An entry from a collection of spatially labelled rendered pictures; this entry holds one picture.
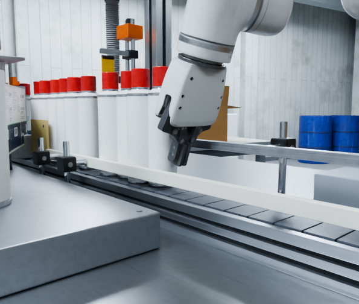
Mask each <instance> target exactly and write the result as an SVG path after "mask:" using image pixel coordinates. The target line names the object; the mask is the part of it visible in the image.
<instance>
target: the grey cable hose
mask: <svg viewBox="0 0 359 304"><path fill-rule="evenodd" d="M104 2H105V3H106V4H105V7H106V8H105V10H106V11H105V12H106V13H105V14H106V15H105V16H106V40H107V41H106V42H107V43H106V46H107V47H106V48H107V49H115V50H119V49H120V48H119V47H120V46H119V45H120V44H119V40H118V39H117V33H116V28H117V26H119V5H118V4H119V0H104ZM107 55H110V54H107ZM111 56H114V71H115V72H117V73H118V75H119V84H121V76H120V64H119V63H120V62H119V61H120V56H119V55H111Z"/></svg>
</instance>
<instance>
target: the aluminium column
mask: <svg viewBox="0 0 359 304"><path fill-rule="evenodd" d="M144 39H145V68H147V69H149V70H150V87H149V89H150V90H152V89H153V67H155V66H169V65H170V63H171V61H172V46H171V0H144Z"/></svg>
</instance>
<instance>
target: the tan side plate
mask: <svg viewBox="0 0 359 304"><path fill-rule="evenodd" d="M38 138H43V145H44V150H45V151H46V149H49V128H48V120H41V119H31V143H32V153H33V151H38Z"/></svg>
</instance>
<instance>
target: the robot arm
mask: <svg viewBox="0 0 359 304"><path fill-rule="evenodd" d="M293 1H294V0H187V3H186V8H185V13H184V16H183V21H182V26H181V30H180V34H179V39H178V43H177V48H176V49H177V50H178V51H180V52H182V53H178V56H177V57H173V59H172V61H171V63H170V65H169V67H168V70H167V73H166V75H165V78H164V81H163V83H162V87H161V90H160V94H159V98H158V101H157V105H156V111H155V114H156V116H157V117H158V118H160V121H159V124H158V126H157V128H158V129H159V130H161V131H162V132H165V133H169V135H170V138H171V139H172V140H171V145H170V150H169V153H168V160H169V161H170V162H172V163H173V164H175V165H176V166H186V164H187V161H188V157H189V152H190V150H191V144H193V143H195V141H196V139H197V136H198V135H199V134H200V133H201V132H202V131H206V130H209V129H210V128H211V124H213V123H214V122H215V121H216V119H217V116H218V113H219V110H220V106H221V102H222V98H223V93H224V86H225V82H226V71H227V67H226V65H225V64H224V63H230V62H231V59H232V55H233V52H234V48H235V44H236V41H237V37H238V35H239V33H240V32H241V31H242V32H246V33H251V34H256V35H260V36H274V35H277V34H279V33H280V32H281V31H282V30H283V29H284V28H285V26H286V25H287V23H288V20H289V18H290V15H291V11H292V8H293ZM341 2H342V6H343V8H344V10H345V11H346V12H347V14H348V15H350V16H351V17H353V18H354V19H358V20H359V0H341Z"/></svg>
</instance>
